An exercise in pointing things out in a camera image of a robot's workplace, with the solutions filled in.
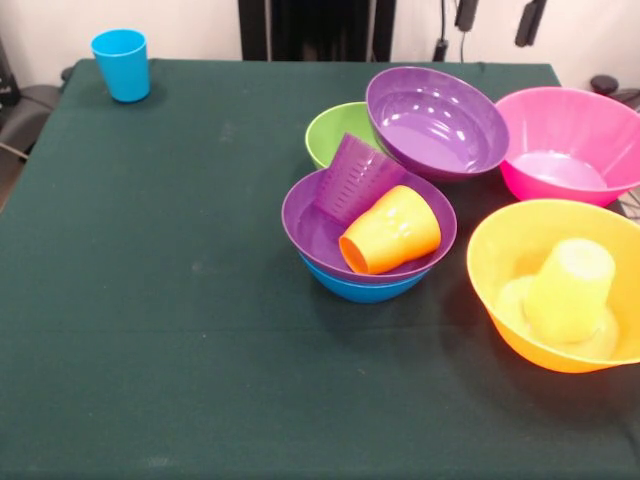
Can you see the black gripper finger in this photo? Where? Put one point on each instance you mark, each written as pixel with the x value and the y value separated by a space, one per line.
pixel 529 22
pixel 466 14

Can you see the purple bowl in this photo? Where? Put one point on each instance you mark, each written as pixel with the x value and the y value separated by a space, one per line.
pixel 435 125
pixel 305 230

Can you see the purple cup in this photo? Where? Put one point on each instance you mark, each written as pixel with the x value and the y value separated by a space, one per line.
pixel 355 180

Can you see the orange cup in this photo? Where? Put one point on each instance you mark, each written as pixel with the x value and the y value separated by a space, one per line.
pixel 360 255
pixel 410 220

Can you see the yellow cup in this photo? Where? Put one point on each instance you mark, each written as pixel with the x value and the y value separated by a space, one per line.
pixel 570 290

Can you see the black office chair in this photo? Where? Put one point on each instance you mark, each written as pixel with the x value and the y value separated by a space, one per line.
pixel 612 92
pixel 25 115

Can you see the pink bowl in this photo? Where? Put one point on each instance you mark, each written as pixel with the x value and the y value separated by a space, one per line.
pixel 575 150

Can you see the green bowl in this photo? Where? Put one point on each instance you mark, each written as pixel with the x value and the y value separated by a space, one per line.
pixel 330 130

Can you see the orange bowl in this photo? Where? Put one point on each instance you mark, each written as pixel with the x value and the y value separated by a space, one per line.
pixel 500 250

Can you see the blue bowl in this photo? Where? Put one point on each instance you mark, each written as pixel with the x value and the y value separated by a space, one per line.
pixel 365 292

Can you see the blue cup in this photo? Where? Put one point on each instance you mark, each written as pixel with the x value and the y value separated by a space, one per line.
pixel 122 65

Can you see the dark green table cloth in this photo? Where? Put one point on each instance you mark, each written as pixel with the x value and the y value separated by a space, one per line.
pixel 150 325

